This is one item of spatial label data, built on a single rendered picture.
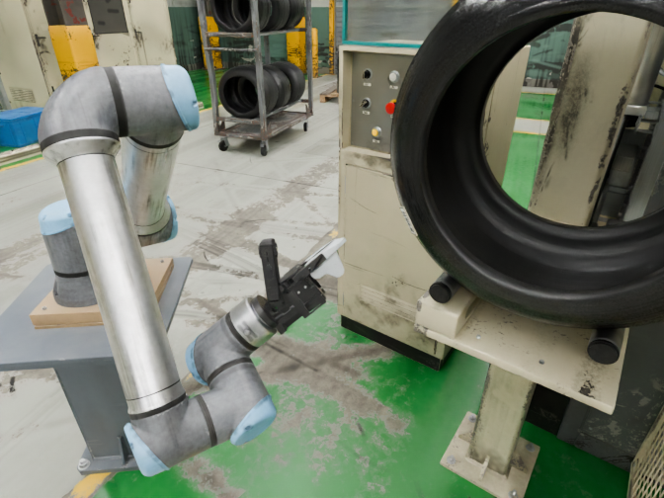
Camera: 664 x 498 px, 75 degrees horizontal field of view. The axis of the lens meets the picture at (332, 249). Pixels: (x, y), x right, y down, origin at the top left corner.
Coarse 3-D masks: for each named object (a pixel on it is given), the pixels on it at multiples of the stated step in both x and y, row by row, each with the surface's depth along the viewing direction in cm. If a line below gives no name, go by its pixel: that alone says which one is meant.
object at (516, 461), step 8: (464, 432) 155; (472, 432) 152; (464, 440) 155; (488, 456) 143; (512, 456) 145; (520, 456) 144; (512, 464) 147; (520, 464) 145; (480, 472) 142; (480, 480) 142
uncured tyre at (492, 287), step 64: (512, 0) 56; (576, 0) 52; (640, 0) 48; (448, 64) 63; (448, 128) 93; (448, 192) 95; (448, 256) 77; (512, 256) 92; (576, 256) 89; (640, 256) 81; (576, 320) 68; (640, 320) 63
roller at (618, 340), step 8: (624, 328) 73; (592, 336) 71; (600, 336) 69; (608, 336) 69; (616, 336) 69; (592, 344) 69; (600, 344) 68; (608, 344) 68; (616, 344) 68; (592, 352) 70; (600, 352) 69; (608, 352) 68; (616, 352) 67; (600, 360) 69; (608, 360) 69; (616, 360) 68
